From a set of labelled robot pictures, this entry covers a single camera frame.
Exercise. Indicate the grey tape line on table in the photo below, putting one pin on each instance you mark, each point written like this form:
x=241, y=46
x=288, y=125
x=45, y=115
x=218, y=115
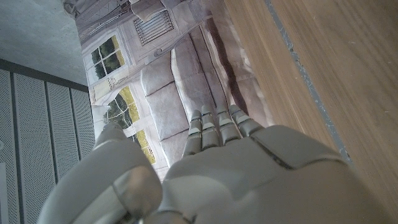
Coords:
x=306, y=81

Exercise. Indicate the grey perforated wall panel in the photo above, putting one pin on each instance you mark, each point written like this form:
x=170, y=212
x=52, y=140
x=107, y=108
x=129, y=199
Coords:
x=37, y=130

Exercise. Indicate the printed sofa room backdrop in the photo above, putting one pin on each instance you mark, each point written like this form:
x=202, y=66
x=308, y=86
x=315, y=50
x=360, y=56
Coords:
x=168, y=68

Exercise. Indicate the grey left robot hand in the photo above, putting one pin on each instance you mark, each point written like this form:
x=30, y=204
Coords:
x=248, y=180

